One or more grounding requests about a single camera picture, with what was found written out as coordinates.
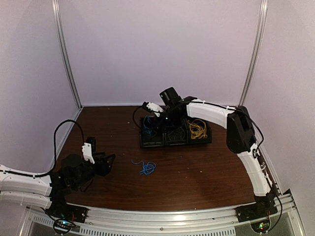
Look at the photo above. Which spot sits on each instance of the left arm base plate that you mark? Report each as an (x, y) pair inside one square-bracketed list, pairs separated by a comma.
[(68, 212)]

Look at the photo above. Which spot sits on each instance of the black three-compartment bin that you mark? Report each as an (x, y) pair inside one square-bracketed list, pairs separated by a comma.
[(184, 132)]

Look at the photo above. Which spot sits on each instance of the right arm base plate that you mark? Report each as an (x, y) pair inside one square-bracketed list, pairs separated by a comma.
[(255, 211)]

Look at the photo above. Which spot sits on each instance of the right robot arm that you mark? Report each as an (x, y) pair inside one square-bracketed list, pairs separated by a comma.
[(240, 137)]

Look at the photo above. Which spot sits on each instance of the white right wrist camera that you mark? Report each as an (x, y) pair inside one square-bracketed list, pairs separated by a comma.
[(153, 108)]

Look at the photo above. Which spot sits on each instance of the aluminium corner post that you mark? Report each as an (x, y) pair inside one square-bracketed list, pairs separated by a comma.
[(260, 29), (64, 53)]

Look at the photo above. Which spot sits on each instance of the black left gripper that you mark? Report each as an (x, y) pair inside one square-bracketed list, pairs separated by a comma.
[(106, 168)]

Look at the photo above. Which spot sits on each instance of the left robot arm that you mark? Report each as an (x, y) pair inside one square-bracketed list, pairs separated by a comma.
[(48, 192)]

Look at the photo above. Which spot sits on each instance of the aluminium front rail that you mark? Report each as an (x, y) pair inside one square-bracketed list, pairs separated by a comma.
[(221, 221)]

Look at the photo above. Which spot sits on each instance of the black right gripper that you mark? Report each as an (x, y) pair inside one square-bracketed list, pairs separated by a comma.
[(162, 124)]

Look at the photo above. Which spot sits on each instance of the aluminium right corner post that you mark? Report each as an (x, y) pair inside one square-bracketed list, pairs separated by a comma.
[(260, 29)]

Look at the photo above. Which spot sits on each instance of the aluminium left corner post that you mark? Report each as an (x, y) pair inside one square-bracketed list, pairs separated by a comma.
[(64, 53)]

